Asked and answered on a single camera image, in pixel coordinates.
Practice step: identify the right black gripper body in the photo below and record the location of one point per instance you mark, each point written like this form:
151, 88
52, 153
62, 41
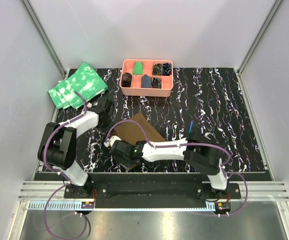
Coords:
125, 162

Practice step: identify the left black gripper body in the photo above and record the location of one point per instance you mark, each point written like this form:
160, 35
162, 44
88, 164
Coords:
107, 121

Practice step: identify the brown cloth napkin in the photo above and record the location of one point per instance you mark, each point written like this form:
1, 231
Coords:
134, 134

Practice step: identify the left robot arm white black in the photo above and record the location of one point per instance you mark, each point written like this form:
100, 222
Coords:
58, 145

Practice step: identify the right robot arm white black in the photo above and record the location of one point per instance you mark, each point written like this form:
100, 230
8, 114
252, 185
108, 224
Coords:
195, 150

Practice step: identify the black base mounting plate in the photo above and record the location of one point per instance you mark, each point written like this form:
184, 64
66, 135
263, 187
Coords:
150, 190

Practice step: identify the green white patterned cloth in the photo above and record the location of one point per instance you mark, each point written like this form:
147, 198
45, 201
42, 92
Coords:
83, 84

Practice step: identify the dark brown rolled cloth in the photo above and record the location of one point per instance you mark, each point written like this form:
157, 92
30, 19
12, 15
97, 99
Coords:
126, 80

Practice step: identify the pink compartment tray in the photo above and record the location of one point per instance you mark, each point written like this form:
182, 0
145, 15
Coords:
136, 90

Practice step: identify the blue grey rolled cloth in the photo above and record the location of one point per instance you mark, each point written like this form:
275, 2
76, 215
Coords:
146, 81

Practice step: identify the green rolled cloth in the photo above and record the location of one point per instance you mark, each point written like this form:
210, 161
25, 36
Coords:
138, 68

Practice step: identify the black patterned rolled cloth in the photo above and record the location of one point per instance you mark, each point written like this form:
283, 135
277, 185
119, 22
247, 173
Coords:
156, 83

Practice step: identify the black multicolour rolled cloth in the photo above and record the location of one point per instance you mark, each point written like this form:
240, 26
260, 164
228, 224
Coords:
157, 69

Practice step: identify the black blue rolled cloth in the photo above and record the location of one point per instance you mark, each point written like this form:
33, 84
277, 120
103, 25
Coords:
166, 69

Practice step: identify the black marble pattern mat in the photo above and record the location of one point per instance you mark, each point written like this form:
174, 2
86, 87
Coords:
210, 97

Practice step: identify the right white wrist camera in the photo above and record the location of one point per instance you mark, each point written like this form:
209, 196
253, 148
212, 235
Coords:
110, 142

